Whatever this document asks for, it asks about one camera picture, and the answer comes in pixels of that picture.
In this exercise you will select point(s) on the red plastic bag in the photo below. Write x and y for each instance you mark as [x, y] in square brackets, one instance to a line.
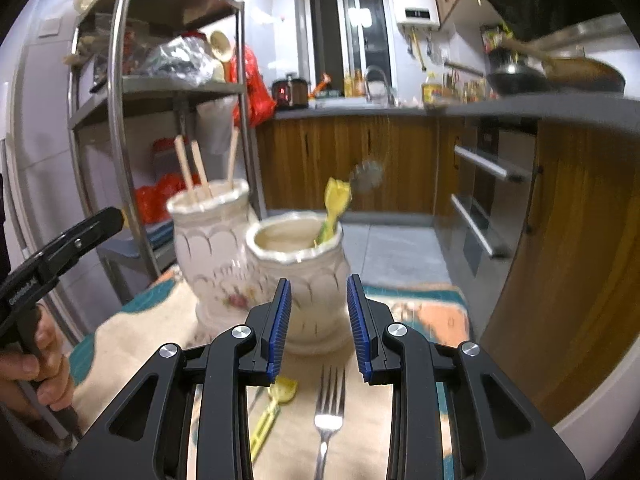
[255, 95]
[155, 200]

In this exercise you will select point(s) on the black wok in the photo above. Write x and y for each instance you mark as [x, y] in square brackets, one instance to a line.
[515, 82]

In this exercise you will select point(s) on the printed quilted cloth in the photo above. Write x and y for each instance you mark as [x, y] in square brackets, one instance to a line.
[150, 340]

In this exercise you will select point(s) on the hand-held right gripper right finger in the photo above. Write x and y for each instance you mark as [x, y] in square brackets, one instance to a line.
[360, 330]

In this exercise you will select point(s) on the white floral ceramic utensil holder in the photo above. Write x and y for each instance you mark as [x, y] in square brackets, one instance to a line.
[220, 255]

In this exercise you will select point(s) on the red rice cooker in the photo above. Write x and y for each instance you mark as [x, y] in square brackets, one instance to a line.
[289, 92]

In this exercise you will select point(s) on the yellow plastic spoon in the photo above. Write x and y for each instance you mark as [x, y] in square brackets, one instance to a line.
[282, 391]

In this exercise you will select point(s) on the brown frying pan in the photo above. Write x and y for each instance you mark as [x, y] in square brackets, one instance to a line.
[585, 75]

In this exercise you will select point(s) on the clear plastic bag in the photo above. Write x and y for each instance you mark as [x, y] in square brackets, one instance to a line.
[215, 125]

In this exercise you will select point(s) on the wooden chopstick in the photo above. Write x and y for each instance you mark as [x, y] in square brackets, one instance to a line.
[233, 155]
[184, 167]
[201, 170]

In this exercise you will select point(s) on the built-in oven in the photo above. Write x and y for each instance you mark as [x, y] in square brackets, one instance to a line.
[480, 195]

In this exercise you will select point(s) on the person's left hand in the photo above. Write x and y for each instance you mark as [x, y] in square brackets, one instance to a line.
[52, 355]

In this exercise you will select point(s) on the metal faucet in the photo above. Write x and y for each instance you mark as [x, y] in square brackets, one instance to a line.
[387, 87]

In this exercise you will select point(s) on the beige cup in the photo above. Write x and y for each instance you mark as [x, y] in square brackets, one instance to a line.
[221, 45]

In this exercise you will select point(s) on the row of condiment bottles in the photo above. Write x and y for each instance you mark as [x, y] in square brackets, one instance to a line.
[465, 90]

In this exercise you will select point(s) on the kitchen window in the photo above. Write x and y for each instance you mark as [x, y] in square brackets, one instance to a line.
[350, 30]

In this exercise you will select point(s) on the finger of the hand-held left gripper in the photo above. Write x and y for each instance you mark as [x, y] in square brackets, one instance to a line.
[75, 242]

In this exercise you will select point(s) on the yellow bottles at window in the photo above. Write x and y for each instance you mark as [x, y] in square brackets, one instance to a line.
[352, 85]

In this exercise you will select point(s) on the grey kitchen countertop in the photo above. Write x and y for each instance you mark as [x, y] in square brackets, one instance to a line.
[500, 107]

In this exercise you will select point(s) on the metal fork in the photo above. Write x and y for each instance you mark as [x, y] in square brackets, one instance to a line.
[327, 410]
[367, 175]

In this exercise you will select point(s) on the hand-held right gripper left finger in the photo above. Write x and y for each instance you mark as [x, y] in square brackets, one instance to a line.
[280, 330]

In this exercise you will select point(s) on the silver plastic bag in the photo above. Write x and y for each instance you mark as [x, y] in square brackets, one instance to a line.
[175, 60]

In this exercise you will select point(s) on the yellow oil bottle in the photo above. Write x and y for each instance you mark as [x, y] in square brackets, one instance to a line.
[431, 91]

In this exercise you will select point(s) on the metal shelf rack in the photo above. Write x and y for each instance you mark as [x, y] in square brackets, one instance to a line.
[117, 110]

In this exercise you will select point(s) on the wooden base cabinets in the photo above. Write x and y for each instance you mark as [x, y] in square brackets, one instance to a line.
[575, 260]

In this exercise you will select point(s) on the white refrigerator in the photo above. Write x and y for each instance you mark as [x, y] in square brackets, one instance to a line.
[45, 135]

